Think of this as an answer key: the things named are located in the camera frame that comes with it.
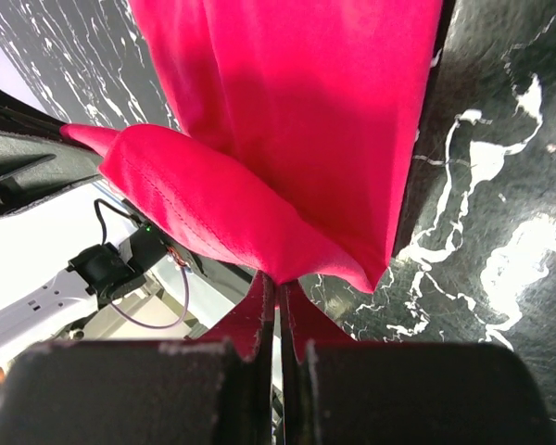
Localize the red t-shirt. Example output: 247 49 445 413
61 1 443 292

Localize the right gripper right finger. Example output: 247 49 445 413
277 282 556 444

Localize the black marble table mat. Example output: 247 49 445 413
0 1 556 431

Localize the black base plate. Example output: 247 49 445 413
67 222 260 307

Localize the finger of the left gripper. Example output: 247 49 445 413
0 90 102 219

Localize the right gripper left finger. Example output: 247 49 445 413
0 273 275 444

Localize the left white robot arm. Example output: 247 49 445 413
0 90 110 363

